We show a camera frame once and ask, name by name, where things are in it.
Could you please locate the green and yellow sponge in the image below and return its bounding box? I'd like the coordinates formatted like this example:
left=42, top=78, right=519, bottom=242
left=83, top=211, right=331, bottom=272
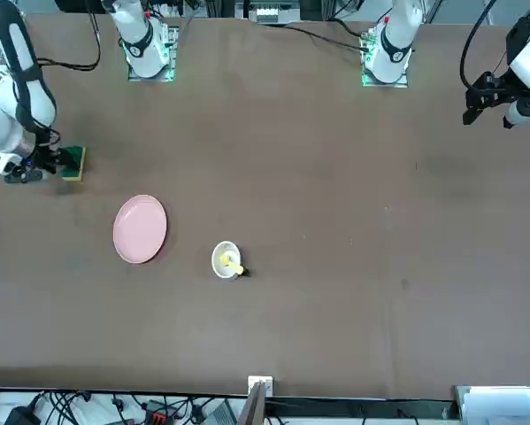
left=62, top=145, right=88, bottom=183

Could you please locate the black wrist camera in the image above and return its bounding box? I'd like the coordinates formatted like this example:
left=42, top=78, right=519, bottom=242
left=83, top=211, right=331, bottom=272
left=3, top=169, right=50, bottom=185

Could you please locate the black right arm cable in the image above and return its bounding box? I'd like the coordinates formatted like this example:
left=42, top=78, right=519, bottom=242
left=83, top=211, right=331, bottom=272
left=34, top=12, right=103, bottom=72

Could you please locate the white post bracket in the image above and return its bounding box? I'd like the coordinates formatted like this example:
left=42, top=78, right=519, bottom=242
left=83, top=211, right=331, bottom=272
left=247, top=375, right=275, bottom=395

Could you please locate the power strip with red switches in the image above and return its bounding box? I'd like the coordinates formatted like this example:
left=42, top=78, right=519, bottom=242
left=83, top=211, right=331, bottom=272
left=142, top=400, right=171, bottom=425

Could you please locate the aluminium camera post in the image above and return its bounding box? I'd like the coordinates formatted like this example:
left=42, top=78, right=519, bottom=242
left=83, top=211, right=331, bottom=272
left=236, top=381, right=268, bottom=425

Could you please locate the yellow spoon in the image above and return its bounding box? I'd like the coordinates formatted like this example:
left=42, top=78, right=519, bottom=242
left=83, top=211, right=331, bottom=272
left=219, top=252, right=247, bottom=274

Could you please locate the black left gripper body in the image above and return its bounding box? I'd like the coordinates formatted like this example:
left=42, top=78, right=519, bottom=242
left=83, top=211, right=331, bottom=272
left=476, top=71, right=513, bottom=102

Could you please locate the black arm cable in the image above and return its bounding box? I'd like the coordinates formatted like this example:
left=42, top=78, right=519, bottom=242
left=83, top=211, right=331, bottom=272
left=34, top=12, right=103, bottom=72
left=460, top=0, right=501, bottom=89

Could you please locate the black power adapter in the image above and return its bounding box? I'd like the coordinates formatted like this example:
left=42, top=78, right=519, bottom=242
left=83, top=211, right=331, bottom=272
left=2, top=403, right=43, bottom=425

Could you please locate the black cable across table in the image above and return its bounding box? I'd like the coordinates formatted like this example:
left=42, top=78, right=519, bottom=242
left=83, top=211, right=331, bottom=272
left=280, top=19, right=370, bottom=53

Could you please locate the white board tray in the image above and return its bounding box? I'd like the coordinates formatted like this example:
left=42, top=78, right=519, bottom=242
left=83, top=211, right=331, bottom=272
left=452, top=383, right=530, bottom=425

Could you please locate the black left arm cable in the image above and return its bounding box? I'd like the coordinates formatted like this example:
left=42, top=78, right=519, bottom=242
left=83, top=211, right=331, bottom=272
left=460, top=0, right=501, bottom=89

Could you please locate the pink plate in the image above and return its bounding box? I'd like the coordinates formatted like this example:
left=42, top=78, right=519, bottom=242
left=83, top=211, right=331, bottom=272
left=111, top=194, right=169, bottom=266

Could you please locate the white mug with black handle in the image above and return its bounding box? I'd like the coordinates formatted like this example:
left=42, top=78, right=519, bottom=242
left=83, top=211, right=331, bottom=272
left=211, top=240, right=251, bottom=281

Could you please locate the silver finned box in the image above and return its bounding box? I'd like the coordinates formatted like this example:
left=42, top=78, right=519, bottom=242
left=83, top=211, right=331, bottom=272
left=254, top=2, right=280, bottom=25

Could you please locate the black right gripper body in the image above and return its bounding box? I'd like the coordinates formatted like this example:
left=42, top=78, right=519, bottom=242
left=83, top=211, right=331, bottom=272
left=33, top=127, right=62, bottom=174

